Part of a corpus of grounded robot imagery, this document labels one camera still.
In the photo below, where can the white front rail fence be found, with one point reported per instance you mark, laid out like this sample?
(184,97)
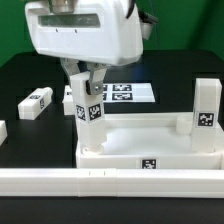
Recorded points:
(112,182)

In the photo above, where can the white desk top tray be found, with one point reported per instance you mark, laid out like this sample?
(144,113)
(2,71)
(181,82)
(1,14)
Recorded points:
(152,141)

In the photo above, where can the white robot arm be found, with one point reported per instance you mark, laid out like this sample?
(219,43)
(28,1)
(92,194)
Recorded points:
(140,16)

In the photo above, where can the white marker base plate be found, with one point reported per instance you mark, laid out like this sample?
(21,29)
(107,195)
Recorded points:
(128,92)

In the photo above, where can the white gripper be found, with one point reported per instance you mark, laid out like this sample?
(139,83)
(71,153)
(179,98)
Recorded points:
(99,31)

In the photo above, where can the white block left edge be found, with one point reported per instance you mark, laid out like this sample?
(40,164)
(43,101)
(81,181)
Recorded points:
(3,131)

